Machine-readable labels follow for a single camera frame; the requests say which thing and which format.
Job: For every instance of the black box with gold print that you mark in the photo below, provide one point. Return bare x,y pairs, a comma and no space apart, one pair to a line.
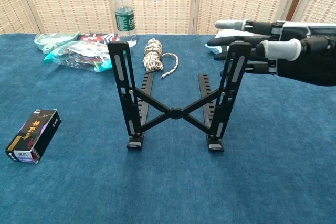
34,134

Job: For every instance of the black folding metal stand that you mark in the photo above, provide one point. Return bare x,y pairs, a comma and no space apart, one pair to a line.
176,113

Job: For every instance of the woven bamboo folding screen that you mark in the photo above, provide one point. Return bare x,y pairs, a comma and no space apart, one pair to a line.
168,1

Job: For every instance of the red black printed packet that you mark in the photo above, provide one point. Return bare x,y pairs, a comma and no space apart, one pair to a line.
101,37

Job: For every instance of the teal clear snack bag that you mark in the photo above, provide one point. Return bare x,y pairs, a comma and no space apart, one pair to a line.
78,56

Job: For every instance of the pale green plastic dustpan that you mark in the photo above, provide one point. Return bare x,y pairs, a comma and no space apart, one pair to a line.
52,41

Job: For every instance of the light blue wet wipes pack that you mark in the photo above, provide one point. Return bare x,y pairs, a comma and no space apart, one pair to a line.
218,50

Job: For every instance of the clear plastic water bottle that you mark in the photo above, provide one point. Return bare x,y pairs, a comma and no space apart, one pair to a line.
125,22

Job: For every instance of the blue felt table cover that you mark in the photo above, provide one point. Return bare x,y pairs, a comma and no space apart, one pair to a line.
78,195

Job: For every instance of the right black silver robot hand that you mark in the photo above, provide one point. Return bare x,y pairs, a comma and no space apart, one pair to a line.
302,66

